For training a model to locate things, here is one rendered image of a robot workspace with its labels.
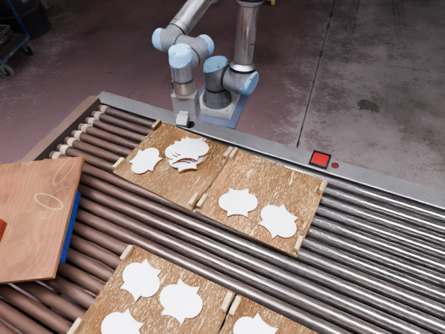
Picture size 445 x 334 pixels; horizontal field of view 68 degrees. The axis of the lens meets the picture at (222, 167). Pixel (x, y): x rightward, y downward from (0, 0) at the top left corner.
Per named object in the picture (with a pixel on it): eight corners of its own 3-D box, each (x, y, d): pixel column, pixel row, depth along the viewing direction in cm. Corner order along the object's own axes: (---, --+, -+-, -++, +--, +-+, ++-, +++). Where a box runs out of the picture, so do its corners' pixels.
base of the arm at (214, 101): (206, 90, 176) (205, 73, 168) (234, 93, 173) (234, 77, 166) (198, 107, 166) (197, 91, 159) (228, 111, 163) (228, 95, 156)
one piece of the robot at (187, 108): (162, 95, 109) (169, 132, 121) (188, 99, 107) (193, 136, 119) (174, 75, 116) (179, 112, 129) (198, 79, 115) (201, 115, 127)
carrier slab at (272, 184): (236, 151, 145) (236, 148, 144) (327, 183, 131) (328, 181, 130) (195, 213, 127) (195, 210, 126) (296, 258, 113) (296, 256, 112)
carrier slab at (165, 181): (161, 123, 160) (160, 120, 159) (234, 152, 145) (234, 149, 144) (113, 173, 142) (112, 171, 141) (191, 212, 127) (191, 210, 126)
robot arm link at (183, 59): (197, 44, 105) (182, 57, 100) (200, 75, 113) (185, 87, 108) (177, 39, 107) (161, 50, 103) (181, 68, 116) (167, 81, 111)
